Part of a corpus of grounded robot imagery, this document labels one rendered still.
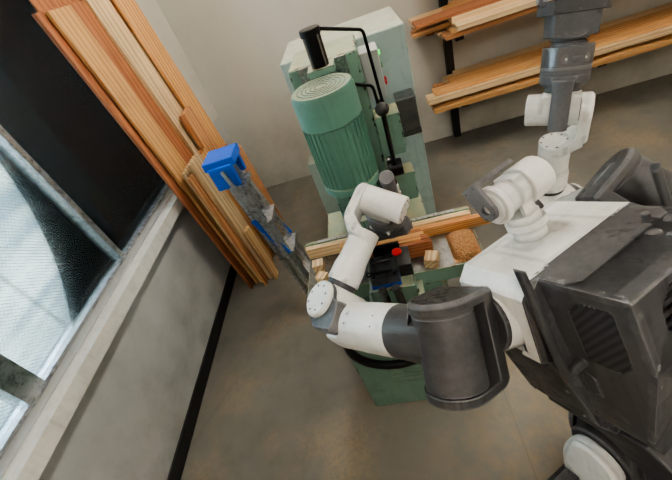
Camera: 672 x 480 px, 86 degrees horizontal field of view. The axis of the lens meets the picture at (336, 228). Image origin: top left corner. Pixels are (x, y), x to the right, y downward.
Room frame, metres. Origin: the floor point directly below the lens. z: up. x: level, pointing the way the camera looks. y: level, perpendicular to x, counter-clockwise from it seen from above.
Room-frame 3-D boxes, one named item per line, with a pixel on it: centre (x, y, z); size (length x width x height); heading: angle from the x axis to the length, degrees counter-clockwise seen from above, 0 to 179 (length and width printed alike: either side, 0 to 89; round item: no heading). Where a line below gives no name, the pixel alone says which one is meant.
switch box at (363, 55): (1.24, -0.32, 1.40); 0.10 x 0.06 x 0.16; 166
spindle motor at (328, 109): (0.97, -0.10, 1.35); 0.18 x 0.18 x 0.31
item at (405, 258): (0.76, -0.11, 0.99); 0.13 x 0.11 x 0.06; 76
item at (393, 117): (1.14, -0.30, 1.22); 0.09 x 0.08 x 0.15; 166
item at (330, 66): (1.10, -0.14, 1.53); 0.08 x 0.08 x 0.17; 76
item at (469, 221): (0.93, -0.25, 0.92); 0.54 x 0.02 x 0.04; 76
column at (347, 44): (1.25, -0.17, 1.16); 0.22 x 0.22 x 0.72; 76
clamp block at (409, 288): (0.77, -0.10, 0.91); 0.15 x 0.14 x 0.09; 76
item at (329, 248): (0.97, -0.16, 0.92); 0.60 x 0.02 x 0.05; 76
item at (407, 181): (1.11, -0.30, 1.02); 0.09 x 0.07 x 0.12; 76
